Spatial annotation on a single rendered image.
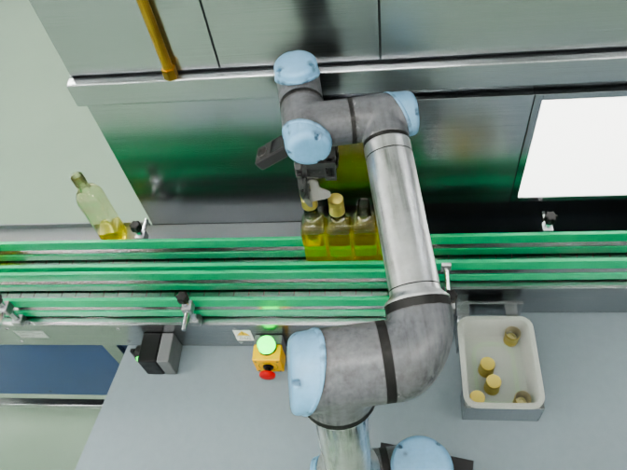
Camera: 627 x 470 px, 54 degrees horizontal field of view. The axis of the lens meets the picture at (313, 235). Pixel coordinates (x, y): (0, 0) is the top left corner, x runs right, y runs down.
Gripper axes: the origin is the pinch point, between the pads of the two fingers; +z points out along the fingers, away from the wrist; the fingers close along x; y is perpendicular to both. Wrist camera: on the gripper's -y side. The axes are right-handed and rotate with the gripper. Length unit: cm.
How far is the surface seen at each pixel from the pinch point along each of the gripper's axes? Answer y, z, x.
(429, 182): 26.5, 11.2, 12.2
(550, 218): 54, 17, 5
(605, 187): 67, 15, 13
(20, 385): -102, 77, -15
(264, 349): -12.8, 32.4, -21.0
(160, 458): -37, 42, -45
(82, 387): -81, 78, -14
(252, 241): -16.8, 21.7, 2.9
